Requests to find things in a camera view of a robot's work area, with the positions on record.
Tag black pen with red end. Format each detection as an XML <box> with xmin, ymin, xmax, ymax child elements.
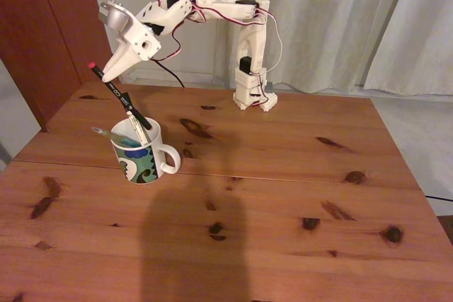
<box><xmin>88</xmin><ymin>62</ymin><xmax>154</xmax><ymax>131</ymax></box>

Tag white marker with black cap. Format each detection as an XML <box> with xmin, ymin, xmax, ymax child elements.
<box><xmin>125</xmin><ymin>109</ymin><xmax>149</xmax><ymax>147</ymax></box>

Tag green transparent pen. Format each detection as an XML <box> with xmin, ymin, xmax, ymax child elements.
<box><xmin>91</xmin><ymin>126</ymin><xmax>142</xmax><ymax>149</ymax></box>

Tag brown wooden door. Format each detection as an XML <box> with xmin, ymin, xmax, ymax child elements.
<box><xmin>0</xmin><ymin>0</ymin><xmax>120</xmax><ymax>133</ymax></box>

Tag white mug with green pattern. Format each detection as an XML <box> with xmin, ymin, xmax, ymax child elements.
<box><xmin>109</xmin><ymin>116</ymin><xmax>182</xmax><ymax>185</ymax></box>

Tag wide white curtain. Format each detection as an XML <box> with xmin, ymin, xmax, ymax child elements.
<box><xmin>214</xmin><ymin>0</ymin><xmax>415</xmax><ymax>94</ymax></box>

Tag narrow white curtain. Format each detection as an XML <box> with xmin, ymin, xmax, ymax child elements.
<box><xmin>364</xmin><ymin>0</ymin><xmax>453</xmax><ymax>98</ymax></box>

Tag silver camera box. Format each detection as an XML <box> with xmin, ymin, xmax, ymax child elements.
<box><xmin>98</xmin><ymin>0</ymin><xmax>130</xmax><ymax>30</ymax></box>

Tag black camera cable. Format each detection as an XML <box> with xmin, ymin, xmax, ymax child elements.
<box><xmin>151</xmin><ymin>59</ymin><xmax>185</xmax><ymax>88</ymax></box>

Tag red white servo wires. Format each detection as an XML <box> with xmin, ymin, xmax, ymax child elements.
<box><xmin>154</xmin><ymin>0</ymin><xmax>284</xmax><ymax>100</ymax></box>

